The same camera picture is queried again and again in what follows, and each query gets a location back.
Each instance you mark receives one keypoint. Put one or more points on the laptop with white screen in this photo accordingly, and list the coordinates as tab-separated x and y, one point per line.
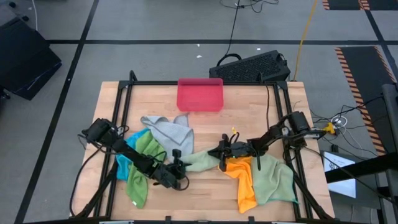
340	186

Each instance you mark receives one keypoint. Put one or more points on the large black box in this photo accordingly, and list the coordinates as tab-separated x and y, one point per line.
25	59

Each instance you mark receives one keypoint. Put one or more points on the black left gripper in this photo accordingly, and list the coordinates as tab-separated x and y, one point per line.
171	177

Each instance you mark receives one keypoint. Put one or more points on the blue microfiber towel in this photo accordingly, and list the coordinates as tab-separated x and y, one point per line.
122	168

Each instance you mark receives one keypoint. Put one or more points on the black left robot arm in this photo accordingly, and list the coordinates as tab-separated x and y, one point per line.
130	154

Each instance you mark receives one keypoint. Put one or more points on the red plastic bin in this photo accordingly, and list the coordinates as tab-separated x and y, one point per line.
199	96

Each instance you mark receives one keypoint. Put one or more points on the black metal stand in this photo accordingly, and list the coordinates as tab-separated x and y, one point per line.
357	169

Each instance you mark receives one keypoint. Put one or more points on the bright green microfiber towel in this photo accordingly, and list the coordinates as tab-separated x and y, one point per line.
136	189

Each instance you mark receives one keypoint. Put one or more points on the black perforated computer case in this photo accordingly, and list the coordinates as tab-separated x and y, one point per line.
248	67

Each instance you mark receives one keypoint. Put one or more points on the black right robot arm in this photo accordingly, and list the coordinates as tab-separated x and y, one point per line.
273	135

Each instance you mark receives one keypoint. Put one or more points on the orange microfiber towel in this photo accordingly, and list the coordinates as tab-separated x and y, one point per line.
244	186

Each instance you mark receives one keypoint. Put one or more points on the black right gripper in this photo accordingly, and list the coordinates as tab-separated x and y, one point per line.
239	151

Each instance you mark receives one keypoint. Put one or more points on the pale green microfiber towel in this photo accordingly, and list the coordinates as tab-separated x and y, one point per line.
202	161
273	183

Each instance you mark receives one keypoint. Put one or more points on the black striped floor mat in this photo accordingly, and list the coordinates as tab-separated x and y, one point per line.
342	3
363	77

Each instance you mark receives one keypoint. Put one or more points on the grey microfiber towel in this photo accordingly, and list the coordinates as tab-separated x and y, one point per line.
171	133

